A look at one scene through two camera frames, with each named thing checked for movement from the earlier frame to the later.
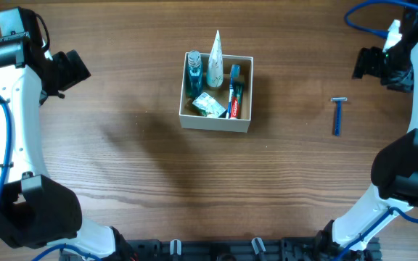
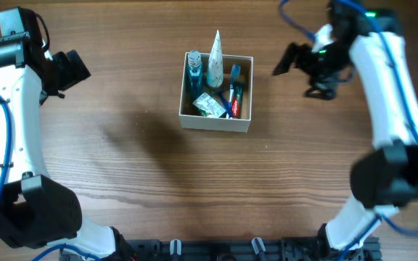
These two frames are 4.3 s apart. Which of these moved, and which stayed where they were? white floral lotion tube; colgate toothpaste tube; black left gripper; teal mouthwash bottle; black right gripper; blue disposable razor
Moved: black right gripper; blue disposable razor
Stayed: white floral lotion tube; black left gripper; teal mouthwash bottle; colgate toothpaste tube
